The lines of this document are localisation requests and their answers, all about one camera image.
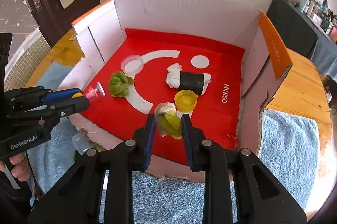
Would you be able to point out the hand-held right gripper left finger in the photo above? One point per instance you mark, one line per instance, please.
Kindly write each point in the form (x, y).
(150, 134)

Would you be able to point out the clear plastic bottle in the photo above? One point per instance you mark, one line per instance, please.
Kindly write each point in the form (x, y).
(81, 143)

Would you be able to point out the yellow-green plush toy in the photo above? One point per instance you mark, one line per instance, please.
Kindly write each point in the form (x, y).
(169, 122)

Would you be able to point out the yellow bottle cap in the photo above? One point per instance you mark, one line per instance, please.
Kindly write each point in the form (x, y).
(185, 101)

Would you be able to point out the clear plastic lid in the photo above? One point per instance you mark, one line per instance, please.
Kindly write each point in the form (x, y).
(131, 66)

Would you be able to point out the blue fluffy blanket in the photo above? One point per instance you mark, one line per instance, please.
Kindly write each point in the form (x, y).
(287, 155)

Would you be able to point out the green plush cabbage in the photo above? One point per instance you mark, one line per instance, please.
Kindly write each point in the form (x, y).
(119, 84)

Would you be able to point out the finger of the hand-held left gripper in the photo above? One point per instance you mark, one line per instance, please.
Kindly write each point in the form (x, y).
(73, 105)
(60, 95)

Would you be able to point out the small doll figure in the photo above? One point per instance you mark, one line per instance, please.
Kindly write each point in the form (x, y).
(97, 90)

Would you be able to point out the person's left hand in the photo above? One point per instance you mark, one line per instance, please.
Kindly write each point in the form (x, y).
(18, 168)

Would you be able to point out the small yellow toy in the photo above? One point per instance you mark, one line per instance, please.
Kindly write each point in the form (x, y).
(77, 94)

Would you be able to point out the group of bottles and jars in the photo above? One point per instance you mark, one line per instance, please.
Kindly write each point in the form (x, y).
(316, 11)

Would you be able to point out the side table with grey-blue cloth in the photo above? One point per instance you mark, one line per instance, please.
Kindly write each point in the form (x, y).
(289, 26)

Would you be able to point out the orange cardboard box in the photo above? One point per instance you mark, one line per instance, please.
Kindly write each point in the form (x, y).
(210, 121)

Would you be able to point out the black white cloth roll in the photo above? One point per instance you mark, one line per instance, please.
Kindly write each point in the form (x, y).
(189, 80)

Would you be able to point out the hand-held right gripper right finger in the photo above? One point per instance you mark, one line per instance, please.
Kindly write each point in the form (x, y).
(187, 139)

